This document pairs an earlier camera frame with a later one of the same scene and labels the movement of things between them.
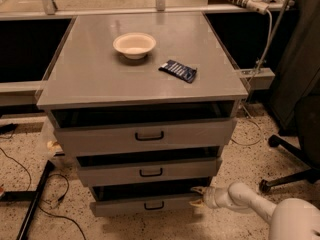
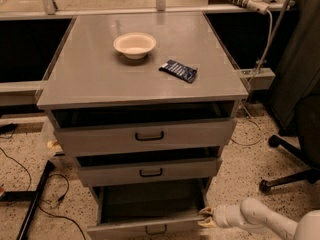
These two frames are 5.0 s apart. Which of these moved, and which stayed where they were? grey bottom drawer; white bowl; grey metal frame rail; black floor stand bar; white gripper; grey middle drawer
Moved: white gripper; grey bottom drawer
Stayed: grey middle drawer; black floor stand bar; white bowl; grey metal frame rail
